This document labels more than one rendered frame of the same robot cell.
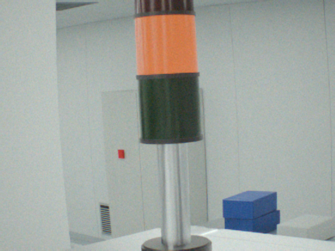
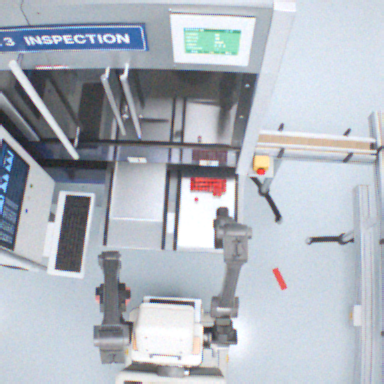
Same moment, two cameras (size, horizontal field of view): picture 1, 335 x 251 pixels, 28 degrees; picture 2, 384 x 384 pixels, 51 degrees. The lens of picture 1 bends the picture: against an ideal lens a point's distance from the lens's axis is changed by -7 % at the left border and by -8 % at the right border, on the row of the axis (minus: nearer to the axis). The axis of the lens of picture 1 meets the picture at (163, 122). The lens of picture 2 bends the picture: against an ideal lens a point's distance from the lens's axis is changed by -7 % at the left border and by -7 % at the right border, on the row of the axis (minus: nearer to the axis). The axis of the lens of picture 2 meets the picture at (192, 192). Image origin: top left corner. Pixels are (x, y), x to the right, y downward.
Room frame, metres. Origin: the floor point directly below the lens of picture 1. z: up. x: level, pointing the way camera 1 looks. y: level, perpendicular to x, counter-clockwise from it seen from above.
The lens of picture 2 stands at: (1.07, -0.67, 2.90)
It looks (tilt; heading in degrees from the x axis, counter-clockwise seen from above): 73 degrees down; 140
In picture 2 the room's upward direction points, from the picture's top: 3 degrees counter-clockwise
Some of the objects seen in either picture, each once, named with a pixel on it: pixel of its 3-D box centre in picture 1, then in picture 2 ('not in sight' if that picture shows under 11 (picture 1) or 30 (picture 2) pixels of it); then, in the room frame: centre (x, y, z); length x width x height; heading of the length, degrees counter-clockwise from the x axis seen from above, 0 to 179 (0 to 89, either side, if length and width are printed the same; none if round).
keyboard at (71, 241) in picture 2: not in sight; (72, 232); (0.32, -0.86, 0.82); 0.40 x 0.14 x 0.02; 133
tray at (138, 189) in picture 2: not in sight; (138, 185); (0.39, -0.45, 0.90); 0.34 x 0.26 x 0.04; 135
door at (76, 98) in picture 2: not in sight; (71, 108); (0.18, -0.51, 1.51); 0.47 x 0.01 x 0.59; 45
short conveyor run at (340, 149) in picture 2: not in sight; (313, 145); (0.83, 0.35, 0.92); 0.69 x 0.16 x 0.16; 45
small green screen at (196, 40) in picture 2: not in sight; (211, 41); (0.56, -0.16, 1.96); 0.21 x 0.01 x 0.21; 45
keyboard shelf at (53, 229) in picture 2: not in sight; (64, 232); (0.28, -0.90, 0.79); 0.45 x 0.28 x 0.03; 133
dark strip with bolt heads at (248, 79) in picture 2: not in sight; (238, 129); (0.64, -0.07, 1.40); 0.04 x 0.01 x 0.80; 45
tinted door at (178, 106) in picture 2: not in sight; (189, 111); (0.50, -0.20, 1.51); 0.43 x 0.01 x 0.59; 45
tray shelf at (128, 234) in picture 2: not in sight; (172, 202); (0.56, -0.38, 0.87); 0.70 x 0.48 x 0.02; 45
